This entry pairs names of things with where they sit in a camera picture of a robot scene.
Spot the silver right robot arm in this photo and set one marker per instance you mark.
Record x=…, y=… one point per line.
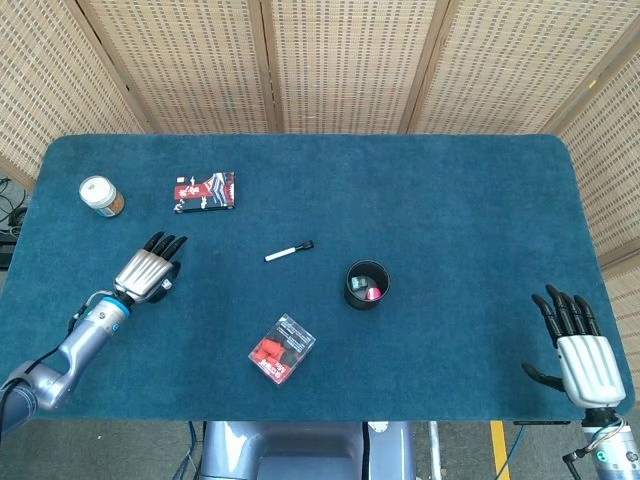
x=612, y=450

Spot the white marker with black cap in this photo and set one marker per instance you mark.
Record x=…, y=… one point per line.
x=287, y=252

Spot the jar with white lid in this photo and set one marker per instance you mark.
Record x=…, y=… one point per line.
x=100, y=196

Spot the black cup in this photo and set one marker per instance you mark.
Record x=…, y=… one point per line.
x=366, y=285

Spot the grey blue robot torso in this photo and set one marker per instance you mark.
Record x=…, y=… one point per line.
x=300, y=452

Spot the clear box with red pieces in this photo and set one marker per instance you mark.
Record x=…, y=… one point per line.
x=281, y=350

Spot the flat black bracket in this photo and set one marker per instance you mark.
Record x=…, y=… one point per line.
x=542, y=422

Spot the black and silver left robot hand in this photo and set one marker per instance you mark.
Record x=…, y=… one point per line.
x=145, y=272

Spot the white table leg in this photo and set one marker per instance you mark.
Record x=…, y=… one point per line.
x=434, y=442

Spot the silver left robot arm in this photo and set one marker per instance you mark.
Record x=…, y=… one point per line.
x=75, y=345

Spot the red and black card box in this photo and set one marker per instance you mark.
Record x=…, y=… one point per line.
x=205, y=192

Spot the blue felt table cover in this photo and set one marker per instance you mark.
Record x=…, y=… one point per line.
x=400, y=200

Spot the woven bamboo screen panel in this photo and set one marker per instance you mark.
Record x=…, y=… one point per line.
x=350, y=65
x=612, y=165
x=45, y=85
x=190, y=65
x=515, y=65

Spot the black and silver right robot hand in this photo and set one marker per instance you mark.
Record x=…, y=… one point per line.
x=590, y=367

